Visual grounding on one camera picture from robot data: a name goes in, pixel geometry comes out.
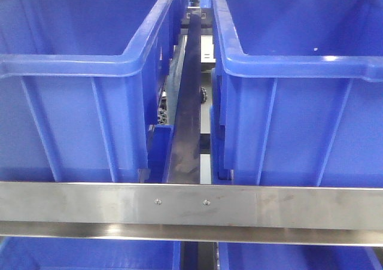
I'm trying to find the lower blue bin right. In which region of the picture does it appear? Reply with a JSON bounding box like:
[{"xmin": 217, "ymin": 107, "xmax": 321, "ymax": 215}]
[{"xmin": 218, "ymin": 242, "xmax": 382, "ymax": 269}]

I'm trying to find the blue bin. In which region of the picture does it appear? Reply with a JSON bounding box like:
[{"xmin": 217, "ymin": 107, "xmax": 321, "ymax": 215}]
[
  {"xmin": 1, "ymin": 237, "xmax": 181, "ymax": 269},
  {"xmin": 211, "ymin": 0, "xmax": 382, "ymax": 188},
  {"xmin": 1, "ymin": 0, "xmax": 174, "ymax": 183},
  {"xmin": 218, "ymin": 242, "xmax": 382, "ymax": 269}
]

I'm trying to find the blue bin front left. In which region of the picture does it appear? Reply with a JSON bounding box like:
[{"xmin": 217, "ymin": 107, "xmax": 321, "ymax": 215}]
[{"xmin": 1, "ymin": 0, "xmax": 174, "ymax": 183}]

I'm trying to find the blue bin front right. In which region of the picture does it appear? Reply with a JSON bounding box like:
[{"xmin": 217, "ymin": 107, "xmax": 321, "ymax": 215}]
[{"xmin": 211, "ymin": 0, "xmax": 382, "ymax": 188}]

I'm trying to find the lower blue bin left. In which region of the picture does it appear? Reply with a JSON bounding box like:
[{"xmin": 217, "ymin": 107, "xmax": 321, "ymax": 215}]
[{"xmin": 1, "ymin": 237, "xmax": 181, "ymax": 269}]

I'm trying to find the steel shelf front rail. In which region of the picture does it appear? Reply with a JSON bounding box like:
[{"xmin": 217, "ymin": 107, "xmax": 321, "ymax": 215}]
[{"xmin": 1, "ymin": 182, "xmax": 382, "ymax": 246}]

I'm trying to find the dark shelf divider rail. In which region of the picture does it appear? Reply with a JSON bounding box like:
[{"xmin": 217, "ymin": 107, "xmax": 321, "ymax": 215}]
[{"xmin": 166, "ymin": 8, "xmax": 201, "ymax": 184}]

